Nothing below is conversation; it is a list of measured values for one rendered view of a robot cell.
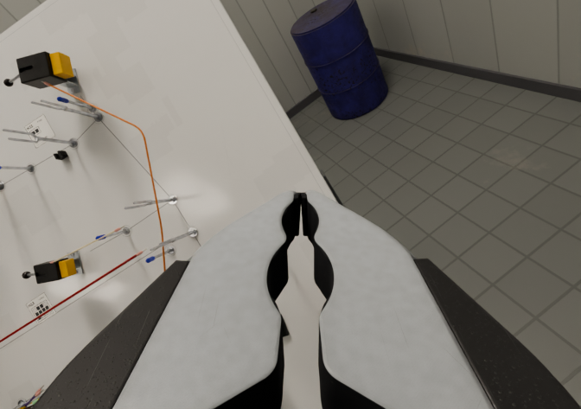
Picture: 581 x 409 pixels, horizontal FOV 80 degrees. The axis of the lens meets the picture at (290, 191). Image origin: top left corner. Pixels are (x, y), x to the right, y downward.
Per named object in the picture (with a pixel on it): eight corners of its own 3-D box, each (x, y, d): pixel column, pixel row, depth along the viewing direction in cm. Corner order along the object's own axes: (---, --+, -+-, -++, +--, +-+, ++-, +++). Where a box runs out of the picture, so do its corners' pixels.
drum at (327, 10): (402, 88, 293) (369, -10, 244) (350, 128, 290) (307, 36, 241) (365, 76, 337) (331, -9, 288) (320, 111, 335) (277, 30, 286)
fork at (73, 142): (79, 144, 67) (13, 136, 53) (73, 150, 67) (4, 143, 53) (74, 136, 67) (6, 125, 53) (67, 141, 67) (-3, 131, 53)
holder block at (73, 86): (31, 79, 68) (-15, 65, 59) (83, 66, 66) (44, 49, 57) (36, 103, 68) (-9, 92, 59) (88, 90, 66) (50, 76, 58)
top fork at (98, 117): (102, 111, 66) (41, 94, 52) (104, 121, 66) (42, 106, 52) (92, 112, 67) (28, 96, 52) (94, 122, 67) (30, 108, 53)
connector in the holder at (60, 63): (60, 59, 61) (48, 54, 58) (69, 56, 61) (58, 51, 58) (65, 79, 61) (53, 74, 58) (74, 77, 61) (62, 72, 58)
